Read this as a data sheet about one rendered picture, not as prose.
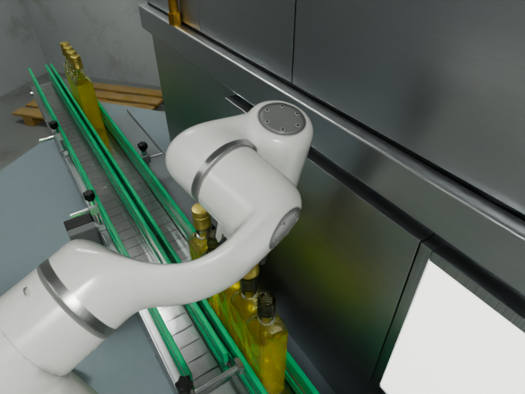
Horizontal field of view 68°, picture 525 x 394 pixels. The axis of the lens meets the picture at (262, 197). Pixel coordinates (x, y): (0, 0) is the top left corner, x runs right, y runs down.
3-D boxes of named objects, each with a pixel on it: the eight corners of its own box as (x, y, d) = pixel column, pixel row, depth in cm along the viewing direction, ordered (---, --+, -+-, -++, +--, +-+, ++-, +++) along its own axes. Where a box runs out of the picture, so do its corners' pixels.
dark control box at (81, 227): (103, 245, 124) (96, 226, 119) (76, 256, 120) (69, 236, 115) (96, 231, 129) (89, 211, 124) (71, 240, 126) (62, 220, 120)
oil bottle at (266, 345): (285, 385, 77) (291, 321, 63) (261, 401, 74) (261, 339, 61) (269, 362, 81) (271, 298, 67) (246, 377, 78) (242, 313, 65)
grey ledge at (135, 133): (245, 271, 111) (244, 243, 104) (217, 285, 108) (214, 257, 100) (133, 131, 173) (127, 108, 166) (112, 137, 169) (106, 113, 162)
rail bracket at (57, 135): (70, 156, 141) (58, 123, 132) (48, 162, 138) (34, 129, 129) (67, 152, 143) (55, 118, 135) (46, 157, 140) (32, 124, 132)
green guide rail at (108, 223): (196, 394, 75) (191, 373, 70) (191, 397, 75) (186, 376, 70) (36, 84, 189) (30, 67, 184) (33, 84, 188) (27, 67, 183)
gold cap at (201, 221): (191, 230, 77) (188, 213, 74) (195, 218, 79) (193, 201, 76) (208, 231, 76) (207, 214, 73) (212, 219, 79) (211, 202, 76)
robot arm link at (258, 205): (73, 279, 39) (227, 150, 45) (151, 381, 35) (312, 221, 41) (22, 251, 32) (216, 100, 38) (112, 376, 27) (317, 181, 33)
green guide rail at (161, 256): (230, 373, 78) (227, 352, 73) (226, 376, 78) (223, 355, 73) (52, 80, 192) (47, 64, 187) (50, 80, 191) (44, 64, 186)
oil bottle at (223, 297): (255, 338, 85) (254, 274, 71) (233, 352, 82) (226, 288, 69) (241, 320, 88) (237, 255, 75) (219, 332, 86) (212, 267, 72)
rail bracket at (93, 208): (108, 231, 111) (95, 194, 102) (80, 241, 108) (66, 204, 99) (104, 223, 113) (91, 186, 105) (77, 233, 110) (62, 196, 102)
